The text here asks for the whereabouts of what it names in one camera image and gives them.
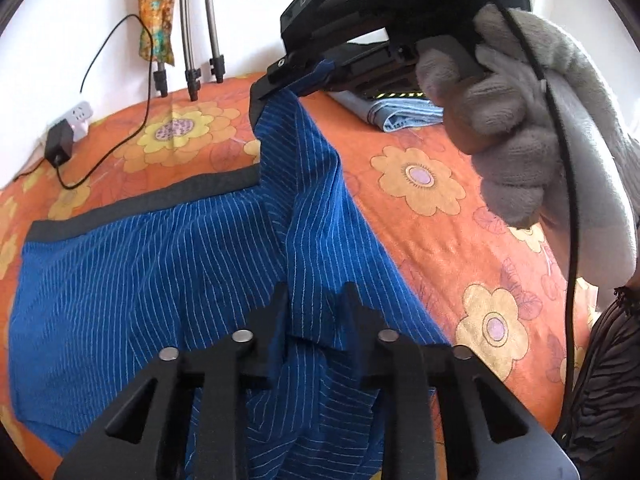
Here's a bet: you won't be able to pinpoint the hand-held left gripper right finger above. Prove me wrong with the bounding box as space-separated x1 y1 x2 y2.
344 284 577 480

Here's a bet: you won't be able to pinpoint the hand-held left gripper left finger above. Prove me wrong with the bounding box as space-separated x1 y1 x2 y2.
52 282 292 480

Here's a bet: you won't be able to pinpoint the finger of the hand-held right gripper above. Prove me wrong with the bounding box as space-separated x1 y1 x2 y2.
296 42 426 106
264 51 335 87

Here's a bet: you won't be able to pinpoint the blue striped pants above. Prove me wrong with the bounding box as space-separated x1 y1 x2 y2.
7 62 453 480

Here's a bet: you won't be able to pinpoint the person's right hand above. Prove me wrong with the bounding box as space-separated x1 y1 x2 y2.
415 2 640 283

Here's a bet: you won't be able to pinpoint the folded light blue jeans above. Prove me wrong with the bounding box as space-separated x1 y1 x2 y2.
330 91 446 134

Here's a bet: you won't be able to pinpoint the metal tripod stand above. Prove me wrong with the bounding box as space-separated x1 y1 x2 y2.
150 0 227 102

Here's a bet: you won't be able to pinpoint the orange floral bed sheet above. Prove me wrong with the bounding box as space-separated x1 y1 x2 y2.
0 72 598 480

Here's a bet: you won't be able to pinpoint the orange patterned hanging cloth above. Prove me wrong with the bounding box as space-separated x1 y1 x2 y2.
137 0 180 68

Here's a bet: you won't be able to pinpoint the white power strip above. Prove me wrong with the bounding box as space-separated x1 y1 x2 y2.
47 102 94 144

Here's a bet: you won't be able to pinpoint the black power adapter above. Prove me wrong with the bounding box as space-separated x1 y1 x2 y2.
44 120 74 166

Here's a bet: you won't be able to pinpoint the person's dark pleated clothing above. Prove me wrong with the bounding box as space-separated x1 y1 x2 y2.
550 284 640 480

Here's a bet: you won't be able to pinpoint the thin black adapter cable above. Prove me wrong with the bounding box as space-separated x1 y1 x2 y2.
56 13 157 191

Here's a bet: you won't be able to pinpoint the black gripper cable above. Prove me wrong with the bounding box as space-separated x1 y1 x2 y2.
452 0 583 441

